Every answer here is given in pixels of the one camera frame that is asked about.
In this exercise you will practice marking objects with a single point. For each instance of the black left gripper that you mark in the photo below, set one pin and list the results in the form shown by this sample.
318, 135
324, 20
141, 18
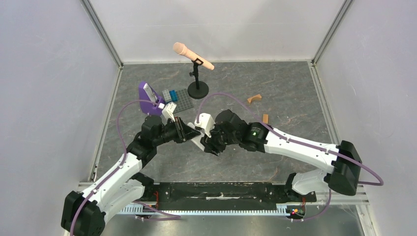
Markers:
184, 132

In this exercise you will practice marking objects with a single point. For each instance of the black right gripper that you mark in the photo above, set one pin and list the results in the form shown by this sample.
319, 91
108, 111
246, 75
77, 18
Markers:
211, 141

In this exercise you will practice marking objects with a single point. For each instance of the white remote control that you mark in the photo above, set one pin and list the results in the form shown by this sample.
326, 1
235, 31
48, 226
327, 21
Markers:
197, 140

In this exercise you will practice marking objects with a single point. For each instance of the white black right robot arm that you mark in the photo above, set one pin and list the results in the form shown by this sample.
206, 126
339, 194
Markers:
337, 166

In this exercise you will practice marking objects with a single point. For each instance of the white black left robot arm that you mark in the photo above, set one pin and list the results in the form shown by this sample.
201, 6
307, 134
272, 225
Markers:
87, 213

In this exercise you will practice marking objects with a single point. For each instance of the grey lego baseplate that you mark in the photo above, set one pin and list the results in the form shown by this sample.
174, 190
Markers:
184, 101

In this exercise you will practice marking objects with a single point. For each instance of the grey lego brick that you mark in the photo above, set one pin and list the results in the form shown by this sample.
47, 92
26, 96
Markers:
166, 96

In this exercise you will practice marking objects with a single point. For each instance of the blue lego brick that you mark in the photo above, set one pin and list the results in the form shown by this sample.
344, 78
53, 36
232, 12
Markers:
172, 96

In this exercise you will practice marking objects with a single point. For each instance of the black microphone stand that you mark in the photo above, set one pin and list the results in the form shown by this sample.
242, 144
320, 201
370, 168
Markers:
197, 89

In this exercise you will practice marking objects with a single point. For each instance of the small wooden block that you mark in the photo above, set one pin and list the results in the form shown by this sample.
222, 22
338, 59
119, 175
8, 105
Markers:
265, 118
254, 98

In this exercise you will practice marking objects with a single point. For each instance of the purple holder stand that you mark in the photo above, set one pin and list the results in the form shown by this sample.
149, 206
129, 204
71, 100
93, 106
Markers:
151, 103

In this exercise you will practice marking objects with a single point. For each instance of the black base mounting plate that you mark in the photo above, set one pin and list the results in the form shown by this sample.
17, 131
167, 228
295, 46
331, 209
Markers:
221, 196

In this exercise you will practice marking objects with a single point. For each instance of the pink microphone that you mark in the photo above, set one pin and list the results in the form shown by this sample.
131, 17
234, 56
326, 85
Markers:
182, 50

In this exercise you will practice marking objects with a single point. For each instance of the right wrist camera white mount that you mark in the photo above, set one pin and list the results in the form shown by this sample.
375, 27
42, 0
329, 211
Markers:
206, 122

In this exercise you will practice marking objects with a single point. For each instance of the white cable duct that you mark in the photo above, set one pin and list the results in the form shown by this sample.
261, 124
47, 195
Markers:
137, 209

